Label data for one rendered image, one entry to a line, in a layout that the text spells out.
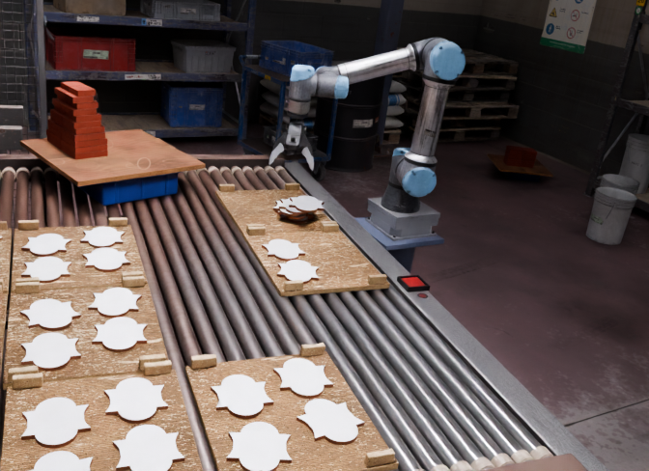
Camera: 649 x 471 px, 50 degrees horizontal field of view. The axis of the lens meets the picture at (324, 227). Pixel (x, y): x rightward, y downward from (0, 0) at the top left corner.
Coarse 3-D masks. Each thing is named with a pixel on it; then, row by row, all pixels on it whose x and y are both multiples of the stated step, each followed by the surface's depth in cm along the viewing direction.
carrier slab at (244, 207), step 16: (224, 192) 268; (240, 192) 270; (256, 192) 272; (272, 192) 274; (288, 192) 276; (240, 208) 254; (256, 208) 256; (272, 208) 258; (240, 224) 241; (272, 224) 244; (288, 224) 246; (304, 224) 248
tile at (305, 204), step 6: (294, 198) 253; (300, 198) 254; (306, 198) 254; (312, 198) 255; (294, 204) 247; (300, 204) 248; (306, 204) 249; (312, 204) 249; (318, 204) 250; (300, 210) 244; (306, 210) 243; (312, 210) 244
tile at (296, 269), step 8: (280, 264) 213; (288, 264) 214; (296, 264) 214; (304, 264) 215; (280, 272) 208; (288, 272) 209; (296, 272) 209; (304, 272) 210; (312, 272) 211; (288, 280) 206; (304, 280) 205
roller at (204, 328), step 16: (160, 208) 250; (160, 224) 238; (176, 256) 216; (176, 272) 208; (192, 288) 199; (192, 304) 191; (192, 320) 186; (208, 320) 184; (208, 336) 176; (208, 352) 171
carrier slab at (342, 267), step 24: (264, 240) 231; (288, 240) 233; (312, 240) 235; (336, 240) 238; (264, 264) 214; (312, 264) 218; (336, 264) 220; (360, 264) 222; (312, 288) 204; (336, 288) 206; (360, 288) 209; (384, 288) 212
